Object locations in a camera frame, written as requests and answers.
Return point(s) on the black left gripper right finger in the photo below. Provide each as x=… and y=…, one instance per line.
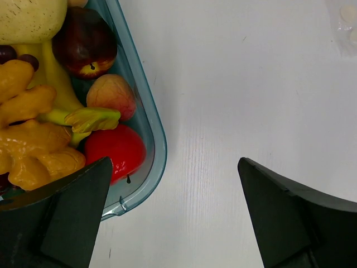
x=295, y=225

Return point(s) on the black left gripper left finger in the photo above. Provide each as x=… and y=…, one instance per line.
x=56, y=225

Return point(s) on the yellow ginger root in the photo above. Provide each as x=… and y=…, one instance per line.
x=33, y=153

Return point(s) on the dark red grape bunch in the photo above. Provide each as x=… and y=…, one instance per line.
x=8, y=53

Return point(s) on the pale yellow pear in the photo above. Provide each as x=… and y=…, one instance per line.
x=31, y=22

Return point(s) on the clear dotted zip bag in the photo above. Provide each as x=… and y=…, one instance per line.
x=346, y=27

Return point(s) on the bright red apple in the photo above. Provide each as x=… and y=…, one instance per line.
x=122, y=145

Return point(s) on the yellow banana bunch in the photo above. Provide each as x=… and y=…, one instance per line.
x=67, y=110

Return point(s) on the teal plastic fruit basket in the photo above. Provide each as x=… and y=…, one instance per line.
x=125, y=195

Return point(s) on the peach coloured fruit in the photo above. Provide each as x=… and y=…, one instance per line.
x=112, y=91

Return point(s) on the dark red apple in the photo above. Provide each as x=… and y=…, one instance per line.
x=85, y=45

